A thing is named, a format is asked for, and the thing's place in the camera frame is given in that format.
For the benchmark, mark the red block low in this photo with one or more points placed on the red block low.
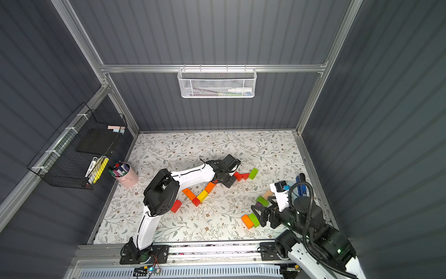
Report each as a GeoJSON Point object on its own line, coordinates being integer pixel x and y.
{"type": "Point", "coordinates": [238, 176]}

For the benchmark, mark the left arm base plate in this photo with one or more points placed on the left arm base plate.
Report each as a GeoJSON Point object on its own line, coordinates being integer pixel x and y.
{"type": "Point", "coordinates": [150, 256]}

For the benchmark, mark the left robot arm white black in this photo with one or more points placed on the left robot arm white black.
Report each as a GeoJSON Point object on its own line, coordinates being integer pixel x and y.
{"type": "Point", "coordinates": [162, 191]}

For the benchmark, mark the pink pen cup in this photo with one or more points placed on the pink pen cup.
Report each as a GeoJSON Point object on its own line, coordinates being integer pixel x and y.
{"type": "Point", "coordinates": [124, 174]}

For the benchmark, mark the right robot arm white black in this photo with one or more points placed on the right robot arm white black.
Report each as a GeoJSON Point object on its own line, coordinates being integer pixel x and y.
{"type": "Point", "coordinates": [314, 246]}

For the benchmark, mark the yellow highlighter pack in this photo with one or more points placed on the yellow highlighter pack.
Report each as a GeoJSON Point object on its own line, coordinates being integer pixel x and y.
{"type": "Point", "coordinates": [98, 169]}

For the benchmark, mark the beige block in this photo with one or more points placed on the beige block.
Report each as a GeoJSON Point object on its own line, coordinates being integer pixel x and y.
{"type": "Point", "coordinates": [268, 194]}

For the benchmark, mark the black notebook in basket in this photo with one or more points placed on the black notebook in basket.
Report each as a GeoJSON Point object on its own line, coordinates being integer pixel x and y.
{"type": "Point", "coordinates": [99, 142]}

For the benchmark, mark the black wire mesh basket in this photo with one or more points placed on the black wire mesh basket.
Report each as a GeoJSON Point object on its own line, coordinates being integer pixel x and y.
{"type": "Point", "coordinates": [78, 157]}

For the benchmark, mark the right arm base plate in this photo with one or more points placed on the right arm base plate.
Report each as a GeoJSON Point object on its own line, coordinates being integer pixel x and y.
{"type": "Point", "coordinates": [268, 252]}

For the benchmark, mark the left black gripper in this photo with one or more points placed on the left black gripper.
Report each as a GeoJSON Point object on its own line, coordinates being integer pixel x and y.
{"type": "Point", "coordinates": [229, 172]}

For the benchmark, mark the small circuit board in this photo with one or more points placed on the small circuit board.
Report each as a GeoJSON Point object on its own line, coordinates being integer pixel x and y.
{"type": "Point", "coordinates": [145, 272]}

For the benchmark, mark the green block bottom pair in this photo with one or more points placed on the green block bottom pair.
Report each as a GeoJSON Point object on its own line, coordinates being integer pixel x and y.
{"type": "Point", "coordinates": [253, 218]}

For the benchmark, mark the orange block bottom pair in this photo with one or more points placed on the orange block bottom pair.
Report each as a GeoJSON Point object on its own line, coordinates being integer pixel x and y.
{"type": "Point", "coordinates": [247, 221]}

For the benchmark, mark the yellow block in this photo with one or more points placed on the yellow block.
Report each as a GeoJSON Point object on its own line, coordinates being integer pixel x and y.
{"type": "Point", "coordinates": [202, 196]}

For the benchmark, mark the white wire mesh basket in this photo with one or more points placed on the white wire mesh basket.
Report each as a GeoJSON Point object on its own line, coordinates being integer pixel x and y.
{"type": "Point", "coordinates": [215, 85]}

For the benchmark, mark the red small block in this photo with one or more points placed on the red small block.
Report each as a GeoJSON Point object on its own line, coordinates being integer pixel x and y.
{"type": "Point", "coordinates": [196, 201]}

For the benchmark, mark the red long block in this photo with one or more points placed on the red long block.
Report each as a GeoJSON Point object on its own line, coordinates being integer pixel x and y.
{"type": "Point", "coordinates": [176, 206]}

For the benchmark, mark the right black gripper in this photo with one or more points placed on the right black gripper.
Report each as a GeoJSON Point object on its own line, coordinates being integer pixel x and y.
{"type": "Point", "coordinates": [266, 214]}

